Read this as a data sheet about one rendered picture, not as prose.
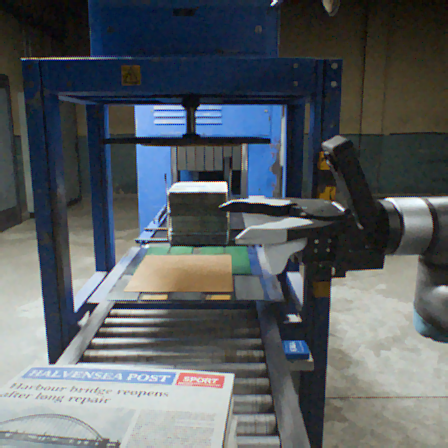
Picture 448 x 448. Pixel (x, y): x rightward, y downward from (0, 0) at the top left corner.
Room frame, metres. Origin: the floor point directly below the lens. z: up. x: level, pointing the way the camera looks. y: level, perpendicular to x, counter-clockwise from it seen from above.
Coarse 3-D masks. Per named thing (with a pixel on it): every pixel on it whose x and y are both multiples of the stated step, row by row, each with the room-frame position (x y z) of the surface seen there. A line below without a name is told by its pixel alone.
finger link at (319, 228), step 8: (312, 224) 0.48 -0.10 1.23; (320, 224) 0.48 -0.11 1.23; (328, 224) 0.48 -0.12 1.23; (336, 224) 0.49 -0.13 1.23; (288, 232) 0.47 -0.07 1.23; (296, 232) 0.47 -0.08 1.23; (304, 232) 0.47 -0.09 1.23; (312, 232) 0.47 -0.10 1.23; (320, 232) 0.48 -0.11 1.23; (328, 232) 0.49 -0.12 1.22; (288, 240) 0.47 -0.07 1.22
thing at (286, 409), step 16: (256, 304) 1.32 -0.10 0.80; (272, 320) 1.20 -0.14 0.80; (272, 336) 1.09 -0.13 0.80; (272, 352) 1.00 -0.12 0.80; (272, 368) 0.93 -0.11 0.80; (288, 368) 0.93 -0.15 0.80; (272, 384) 0.86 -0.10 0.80; (288, 384) 0.86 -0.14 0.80; (288, 400) 0.80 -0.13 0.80; (288, 416) 0.75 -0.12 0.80; (288, 432) 0.70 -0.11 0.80; (304, 432) 0.70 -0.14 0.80
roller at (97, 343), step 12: (96, 348) 1.05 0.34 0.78; (108, 348) 1.05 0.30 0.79; (120, 348) 1.05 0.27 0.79; (132, 348) 1.05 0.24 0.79; (144, 348) 1.05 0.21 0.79; (156, 348) 1.05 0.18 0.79; (168, 348) 1.05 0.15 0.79; (180, 348) 1.05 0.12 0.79; (192, 348) 1.05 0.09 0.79; (204, 348) 1.05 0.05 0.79; (216, 348) 1.05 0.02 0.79; (228, 348) 1.05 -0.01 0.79; (240, 348) 1.05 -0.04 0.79; (252, 348) 1.05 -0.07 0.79
